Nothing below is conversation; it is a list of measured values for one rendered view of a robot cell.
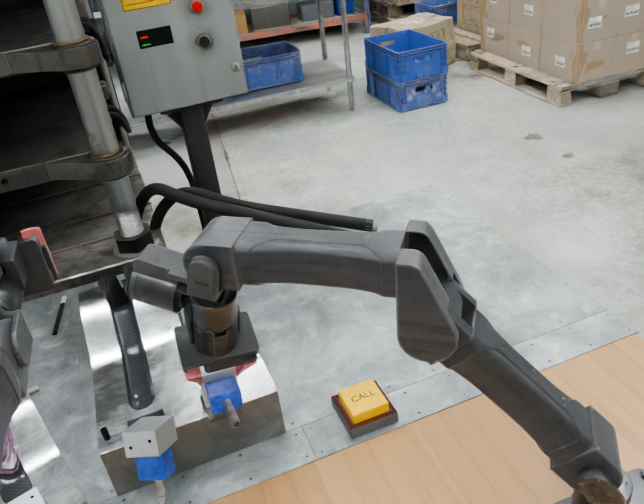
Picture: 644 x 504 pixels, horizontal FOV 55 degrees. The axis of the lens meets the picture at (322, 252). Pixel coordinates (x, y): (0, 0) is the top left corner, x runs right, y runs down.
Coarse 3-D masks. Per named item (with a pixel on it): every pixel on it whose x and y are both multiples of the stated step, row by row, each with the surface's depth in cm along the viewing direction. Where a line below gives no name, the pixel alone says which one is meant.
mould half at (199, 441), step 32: (96, 288) 113; (96, 320) 107; (160, 320) 107; (96, 352) 103; (160, 352) 103; (96, 384) 98; (160, 384) 96; (192, 384) 94; (256, 384) 93; (96, 416) 91; (128, 416) 90; (192, 416) 89; (256, 416) 92; (192, 448) 90; (224, 448) 93; (128, 480) 88
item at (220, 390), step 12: (204, 372) 87; (216, 372) 87; (228, 372) 88; (204, 384) 87; (216, 384) 86; (228, 384) 86; (204, 396) 88; (216, 396) 84; (228, 396) 84; (240, 396) 85; (216, 408) 84; (228, 408) 82
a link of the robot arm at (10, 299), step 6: (0, 282) 62; (6, 282) 62; (0, 288) 61; (6, 288) 61; (12, 288) 62; (0, 294) 60; (6, 294) 61; (12, 294) 62; (18, 294) 63; (0, 300) 59; (6, 300) 60; (12, 300) 61; (18, 300) 62; (6, 306) 59; (12, 306) 60; (18, 306) 62
